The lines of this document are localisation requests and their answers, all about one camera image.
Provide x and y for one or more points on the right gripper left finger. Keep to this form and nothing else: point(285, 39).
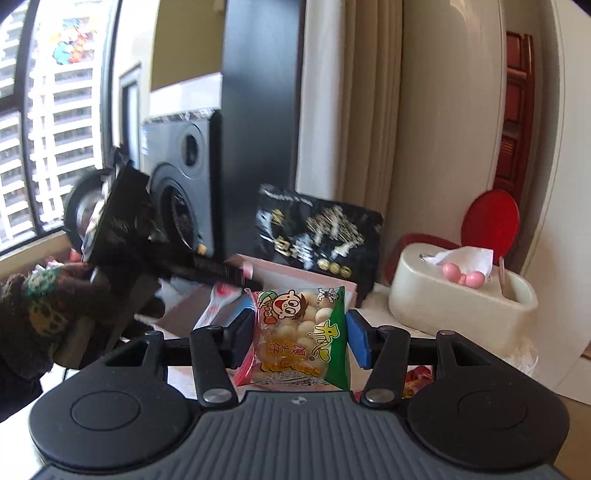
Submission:
point(214, 350)

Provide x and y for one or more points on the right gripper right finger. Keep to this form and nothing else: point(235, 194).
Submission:
point(384, 352)

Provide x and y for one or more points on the red orange snack pouch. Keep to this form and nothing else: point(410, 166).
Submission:
point(416, 379)

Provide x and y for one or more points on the colourful biscuit ball packet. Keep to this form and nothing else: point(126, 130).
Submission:
point(300, 341)

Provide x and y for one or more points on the gloved left hand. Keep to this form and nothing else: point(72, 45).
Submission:
point(38, 309)

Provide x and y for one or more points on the pink cardboard box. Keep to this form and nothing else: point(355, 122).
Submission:
point(181, 317)

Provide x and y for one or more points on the washing machine round door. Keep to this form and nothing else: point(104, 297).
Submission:
point(80, 204)

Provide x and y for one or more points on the grey washing machine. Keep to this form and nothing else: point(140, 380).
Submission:
point(181, 154)

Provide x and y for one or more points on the pink bead ornament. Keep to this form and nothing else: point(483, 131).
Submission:
point(473, 280)

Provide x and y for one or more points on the black plum snack bag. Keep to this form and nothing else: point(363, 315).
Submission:
point(331, 238)

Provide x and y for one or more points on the cream tissue box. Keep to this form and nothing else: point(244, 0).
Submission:
point(422, 298)

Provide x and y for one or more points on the white tissue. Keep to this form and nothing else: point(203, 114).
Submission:
point(468, 259)

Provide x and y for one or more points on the white textured tablecloth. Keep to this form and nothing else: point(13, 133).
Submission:
point(375, 309)

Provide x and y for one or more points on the pink spoon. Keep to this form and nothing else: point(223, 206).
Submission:
point(502, 276)

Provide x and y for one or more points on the red round lid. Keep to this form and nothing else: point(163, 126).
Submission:
point(492, 222)

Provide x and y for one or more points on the black tall cabinet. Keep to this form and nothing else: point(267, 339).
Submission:
point(262, 58)

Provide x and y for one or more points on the beige curtain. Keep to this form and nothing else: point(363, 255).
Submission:
point(350, 96)

